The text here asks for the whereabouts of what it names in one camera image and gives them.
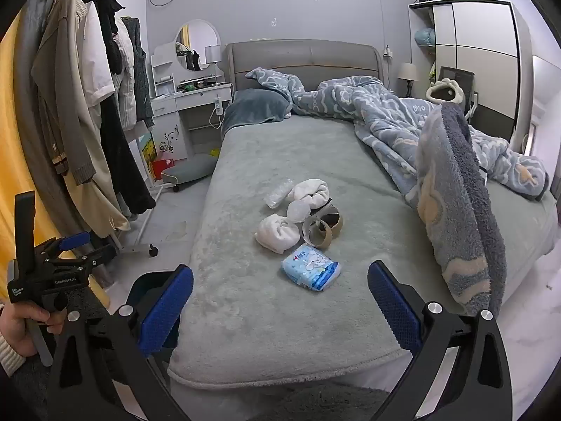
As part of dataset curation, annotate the clear plastic bottle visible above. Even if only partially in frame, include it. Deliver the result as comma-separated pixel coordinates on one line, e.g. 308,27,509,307
265,179,294,209

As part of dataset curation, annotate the white charger cable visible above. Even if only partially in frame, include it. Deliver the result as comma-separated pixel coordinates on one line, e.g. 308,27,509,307
209,82,234,131

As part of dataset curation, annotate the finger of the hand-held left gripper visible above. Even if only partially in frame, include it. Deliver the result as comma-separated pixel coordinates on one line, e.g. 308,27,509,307
83,245,118,269
59,233,91,252

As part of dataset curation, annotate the white shirt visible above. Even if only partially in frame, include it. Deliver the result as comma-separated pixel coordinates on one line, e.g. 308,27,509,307
82,0,117,107

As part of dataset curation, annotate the dark grey fleece clothing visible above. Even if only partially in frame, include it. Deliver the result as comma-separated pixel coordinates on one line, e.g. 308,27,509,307
9,289,391,421

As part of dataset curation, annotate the bedside lamp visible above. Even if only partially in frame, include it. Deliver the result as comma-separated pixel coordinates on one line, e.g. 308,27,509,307
397,62,420,98

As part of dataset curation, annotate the white wardrobe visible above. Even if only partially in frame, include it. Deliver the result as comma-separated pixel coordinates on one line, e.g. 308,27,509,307
408,0,534,142

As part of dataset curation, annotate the round mirror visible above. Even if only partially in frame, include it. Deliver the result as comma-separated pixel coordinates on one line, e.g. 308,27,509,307
175,19,220,71

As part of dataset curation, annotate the black hanging garment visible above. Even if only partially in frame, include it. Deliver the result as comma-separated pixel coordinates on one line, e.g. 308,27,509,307
75,0,129,76

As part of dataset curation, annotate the cardboard tape roll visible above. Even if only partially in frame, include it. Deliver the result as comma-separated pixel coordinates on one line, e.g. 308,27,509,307
323,211,345,236
302,218,334,247

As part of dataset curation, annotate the blue-grey pillow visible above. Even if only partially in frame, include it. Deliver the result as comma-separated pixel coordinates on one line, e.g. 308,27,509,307
221,89,293,139

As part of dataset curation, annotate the person's left forearm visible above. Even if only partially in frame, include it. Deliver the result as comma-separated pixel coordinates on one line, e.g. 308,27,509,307
0,335,28,379

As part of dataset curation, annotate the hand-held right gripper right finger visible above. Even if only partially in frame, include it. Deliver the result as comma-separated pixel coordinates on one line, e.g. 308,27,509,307
367,260,513,421

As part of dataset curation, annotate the white vanity desk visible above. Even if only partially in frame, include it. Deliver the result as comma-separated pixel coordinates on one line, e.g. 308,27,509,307
149,44,234,159

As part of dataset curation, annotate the grey bed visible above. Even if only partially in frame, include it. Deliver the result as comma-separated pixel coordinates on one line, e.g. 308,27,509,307
169,39,559,391

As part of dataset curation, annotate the cream long coat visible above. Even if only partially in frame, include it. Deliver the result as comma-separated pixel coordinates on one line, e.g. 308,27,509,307
61,66,132,238

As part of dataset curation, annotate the blue patterned fleece blanket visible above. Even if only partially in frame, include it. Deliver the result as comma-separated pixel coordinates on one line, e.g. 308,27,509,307
245,68,550,316

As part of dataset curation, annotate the colourful box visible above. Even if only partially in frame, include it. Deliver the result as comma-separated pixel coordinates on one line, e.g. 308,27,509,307
139,133,176,181

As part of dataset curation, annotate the grey cushion stool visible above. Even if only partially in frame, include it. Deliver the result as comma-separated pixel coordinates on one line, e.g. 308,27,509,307
160,154,218,193

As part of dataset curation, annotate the dark grey vest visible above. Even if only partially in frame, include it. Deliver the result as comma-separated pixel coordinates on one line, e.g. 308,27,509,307
120,18,155,131

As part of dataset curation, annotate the black chair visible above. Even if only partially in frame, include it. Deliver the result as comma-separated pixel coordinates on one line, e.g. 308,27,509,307
438,66,476,97

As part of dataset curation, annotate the blue tissue packet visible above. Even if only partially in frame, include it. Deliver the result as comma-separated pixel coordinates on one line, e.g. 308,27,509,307
281,246,342,293

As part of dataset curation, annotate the white plush toy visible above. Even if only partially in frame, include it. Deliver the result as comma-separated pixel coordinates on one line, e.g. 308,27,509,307
425,78,465,107

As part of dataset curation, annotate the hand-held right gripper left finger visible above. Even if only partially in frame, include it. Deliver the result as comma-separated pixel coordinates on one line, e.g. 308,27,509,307
47,264,194,421

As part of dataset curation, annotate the white clothes rack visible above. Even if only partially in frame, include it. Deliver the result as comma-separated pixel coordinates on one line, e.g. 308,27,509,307
41,0,161,259

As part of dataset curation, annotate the person's left hand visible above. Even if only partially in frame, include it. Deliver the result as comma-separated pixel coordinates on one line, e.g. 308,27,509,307
0,302,54,359

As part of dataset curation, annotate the black long coat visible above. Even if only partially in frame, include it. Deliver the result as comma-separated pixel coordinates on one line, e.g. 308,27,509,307
99,96,157,216

